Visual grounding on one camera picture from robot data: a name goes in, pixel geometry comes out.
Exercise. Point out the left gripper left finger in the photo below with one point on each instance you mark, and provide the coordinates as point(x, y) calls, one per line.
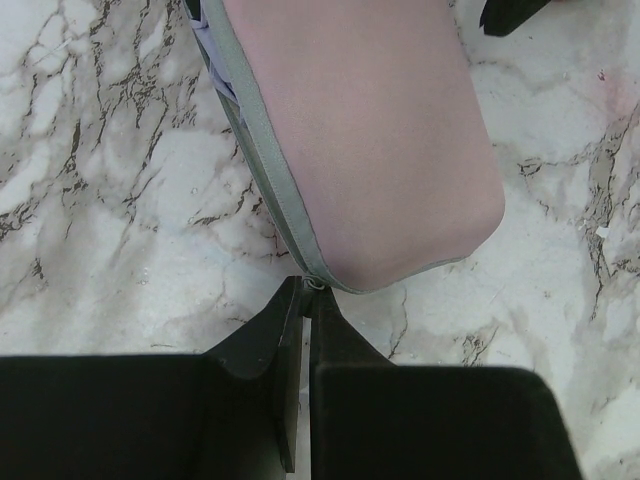
point(227, 413)

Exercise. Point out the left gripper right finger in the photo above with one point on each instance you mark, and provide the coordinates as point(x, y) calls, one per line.
point(372, 419)

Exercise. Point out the pink zippered umbrella case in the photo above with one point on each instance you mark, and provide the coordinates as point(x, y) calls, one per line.
point(363, 134)

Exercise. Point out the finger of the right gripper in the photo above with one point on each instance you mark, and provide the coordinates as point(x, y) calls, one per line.
point(503, 17)

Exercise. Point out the lavender umbrella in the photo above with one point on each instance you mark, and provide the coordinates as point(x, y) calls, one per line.
point(211, 54)

